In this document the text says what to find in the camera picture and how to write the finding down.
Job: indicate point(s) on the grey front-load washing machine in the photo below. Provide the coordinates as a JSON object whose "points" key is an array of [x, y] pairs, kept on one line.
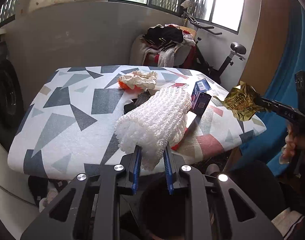
{"points": [[11, 101]]}

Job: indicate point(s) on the geometric patterned table cover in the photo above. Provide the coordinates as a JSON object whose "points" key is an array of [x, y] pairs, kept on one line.
{"points": [[69, 127]]}

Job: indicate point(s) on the blue fabric bedding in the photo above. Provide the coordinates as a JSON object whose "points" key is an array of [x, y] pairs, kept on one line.
{"points": [[267, 147]]}

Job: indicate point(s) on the crumpled white paper bag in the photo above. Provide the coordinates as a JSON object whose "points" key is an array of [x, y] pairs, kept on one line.
{"points": [[143, 80]]}

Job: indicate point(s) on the black dotted glove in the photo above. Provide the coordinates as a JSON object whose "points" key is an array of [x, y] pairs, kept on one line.
{"points": [[134, 103]]}

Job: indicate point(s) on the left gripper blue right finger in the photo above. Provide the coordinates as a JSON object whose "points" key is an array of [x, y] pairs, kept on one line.
{"points": [[171, 170]]}

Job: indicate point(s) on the white foam fruit net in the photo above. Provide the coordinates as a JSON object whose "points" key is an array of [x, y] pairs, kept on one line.
{"points": [[155, 124]]}

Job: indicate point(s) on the gold foil wrapper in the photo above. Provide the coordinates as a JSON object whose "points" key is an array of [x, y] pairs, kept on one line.
{"points": [[241, 102]]}

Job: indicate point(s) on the chair piled with clothes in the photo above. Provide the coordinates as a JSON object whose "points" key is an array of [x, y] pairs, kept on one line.
{"points": [[163, 46]]}

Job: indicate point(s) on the dark round trash bin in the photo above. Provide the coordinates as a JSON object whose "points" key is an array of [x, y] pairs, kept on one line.
{"points": [[162, 215]]}

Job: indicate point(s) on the blue printed carton box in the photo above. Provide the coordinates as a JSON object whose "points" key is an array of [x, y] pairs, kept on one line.
{"points": [[200, 97]]}

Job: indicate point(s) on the orange foam fruit net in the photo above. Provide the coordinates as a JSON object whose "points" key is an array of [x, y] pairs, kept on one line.
{"points": [[125, 86]]}

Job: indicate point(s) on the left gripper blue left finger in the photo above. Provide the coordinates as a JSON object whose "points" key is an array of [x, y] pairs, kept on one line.
{"points": [[134, 168]]}

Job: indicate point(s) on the black exercise bike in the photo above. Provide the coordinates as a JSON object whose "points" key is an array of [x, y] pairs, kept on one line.
{"points": [[217, 55]]}

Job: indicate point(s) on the red cigarette box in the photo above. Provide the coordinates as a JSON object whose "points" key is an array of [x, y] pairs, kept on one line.
{"points": [[175, 147]]}

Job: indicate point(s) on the person's right hand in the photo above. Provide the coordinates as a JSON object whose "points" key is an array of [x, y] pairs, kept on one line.
{"points": [[293, 142]]}

